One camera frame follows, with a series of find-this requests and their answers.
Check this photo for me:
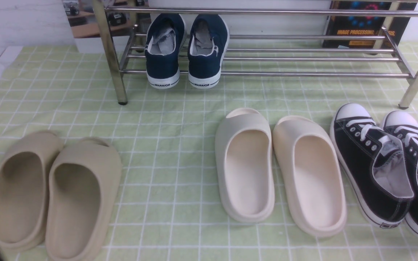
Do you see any right cream foam slide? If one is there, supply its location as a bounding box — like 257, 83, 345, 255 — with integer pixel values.
272, 115, 347, 237

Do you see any navy canvas sneaker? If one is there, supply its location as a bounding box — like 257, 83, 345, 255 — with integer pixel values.
144, 13, 187, 90
187, 14, 230, 89

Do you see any green checked cloth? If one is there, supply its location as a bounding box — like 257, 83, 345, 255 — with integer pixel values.
0, 46, 418, 261

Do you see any right tan foam slide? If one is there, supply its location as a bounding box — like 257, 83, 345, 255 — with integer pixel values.
45, 137, 123, 261

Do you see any tan foam slide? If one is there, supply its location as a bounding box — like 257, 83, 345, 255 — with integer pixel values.
45, 137, 123, 261
0, 129, 64, 252

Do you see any cream foam slide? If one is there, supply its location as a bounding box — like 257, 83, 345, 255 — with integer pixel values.
272, 115, 347, 237
214, 108, 275, 223

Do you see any left tan foam slide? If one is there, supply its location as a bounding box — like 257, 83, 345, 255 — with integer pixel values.
0, 129, 64, 252

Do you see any left black canvas sneaker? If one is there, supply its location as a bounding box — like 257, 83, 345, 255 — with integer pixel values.
329, 103, 415, 229

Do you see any left cream foam slide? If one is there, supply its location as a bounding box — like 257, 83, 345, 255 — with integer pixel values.
214, 108, 275, 223

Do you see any photo board of room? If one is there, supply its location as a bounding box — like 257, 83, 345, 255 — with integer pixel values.
62, 0, 151, 54

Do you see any black image processing poster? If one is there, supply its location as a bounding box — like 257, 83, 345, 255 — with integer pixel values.
322, 1, 410, 49

